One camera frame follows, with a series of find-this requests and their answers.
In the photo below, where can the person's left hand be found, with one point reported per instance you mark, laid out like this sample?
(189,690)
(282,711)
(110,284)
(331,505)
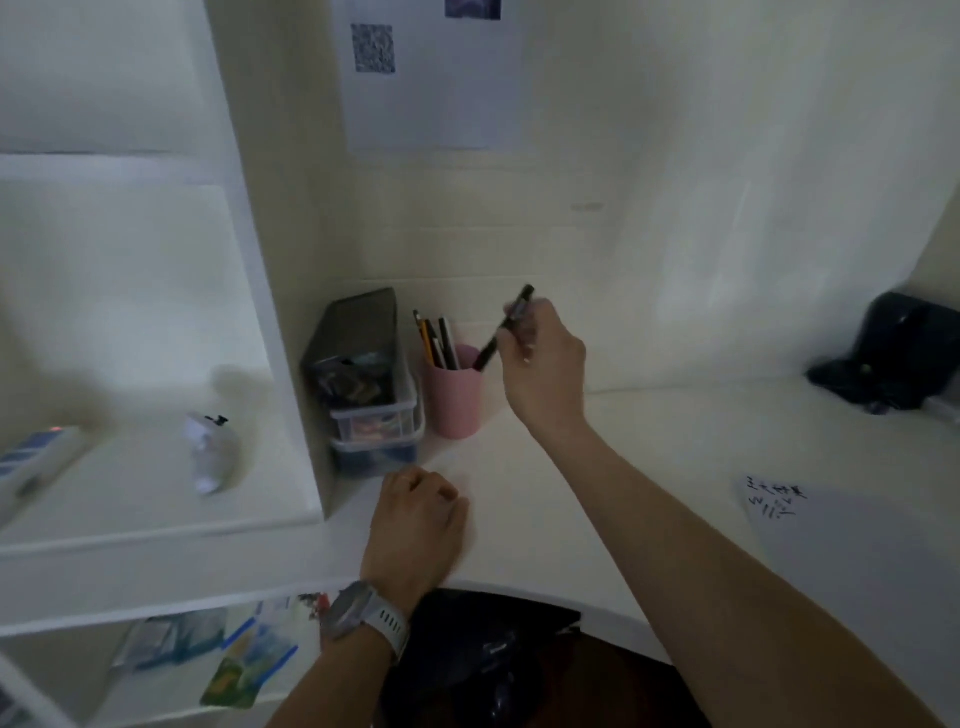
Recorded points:
(412,532)

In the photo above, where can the person's right hand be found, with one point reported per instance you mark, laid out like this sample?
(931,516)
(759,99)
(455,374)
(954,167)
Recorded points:
(544,375)

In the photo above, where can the person's right fingers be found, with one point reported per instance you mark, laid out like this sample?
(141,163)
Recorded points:
(525,330)

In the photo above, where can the person's left fingers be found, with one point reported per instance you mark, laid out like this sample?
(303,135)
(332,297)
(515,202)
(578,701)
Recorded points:
(431,495)

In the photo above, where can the person's right forearm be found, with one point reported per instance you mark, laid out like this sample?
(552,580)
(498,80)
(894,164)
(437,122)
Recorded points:
(712,592)

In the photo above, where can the person's left forearm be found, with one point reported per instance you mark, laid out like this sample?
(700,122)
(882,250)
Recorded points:
(337,690)

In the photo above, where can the clear plastic storage box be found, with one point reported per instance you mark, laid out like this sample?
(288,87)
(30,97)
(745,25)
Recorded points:
(375,420)
(375,456)

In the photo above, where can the grey pen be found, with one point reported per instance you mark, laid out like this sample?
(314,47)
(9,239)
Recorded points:
(448,343)

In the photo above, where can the yellow pencil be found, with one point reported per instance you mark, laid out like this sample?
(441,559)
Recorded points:
(430,346)

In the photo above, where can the pink pen cup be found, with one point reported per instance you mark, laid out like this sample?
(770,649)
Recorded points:
(454,397)

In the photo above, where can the grey wristwatch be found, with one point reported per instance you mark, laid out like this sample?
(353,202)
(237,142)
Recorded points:
(364,615)

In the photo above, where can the red printed packet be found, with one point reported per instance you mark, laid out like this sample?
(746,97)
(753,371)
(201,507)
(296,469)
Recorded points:
(313,604)

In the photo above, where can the black plastic bag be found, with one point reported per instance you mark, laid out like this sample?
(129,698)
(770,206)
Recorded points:
(469,660)

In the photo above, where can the dark grey storage box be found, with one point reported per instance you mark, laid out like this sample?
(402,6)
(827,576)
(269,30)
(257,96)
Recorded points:
(352,337)

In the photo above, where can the white paper sheet with codes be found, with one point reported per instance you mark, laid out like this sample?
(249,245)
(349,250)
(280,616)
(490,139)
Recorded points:
(431,82)

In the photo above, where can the person's dark trousers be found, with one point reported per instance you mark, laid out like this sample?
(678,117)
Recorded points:
(622,690)

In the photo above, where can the blue and white packet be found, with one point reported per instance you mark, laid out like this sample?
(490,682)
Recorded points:
(169,637)

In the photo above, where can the white shelf unit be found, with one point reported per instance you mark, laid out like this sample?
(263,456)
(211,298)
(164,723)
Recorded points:
(150,300)

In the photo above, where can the black glossy bag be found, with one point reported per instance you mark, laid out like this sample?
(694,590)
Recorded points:
(892,352)

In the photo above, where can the white paper with handwriting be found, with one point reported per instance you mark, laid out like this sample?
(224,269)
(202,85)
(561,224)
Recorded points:
(862,562)

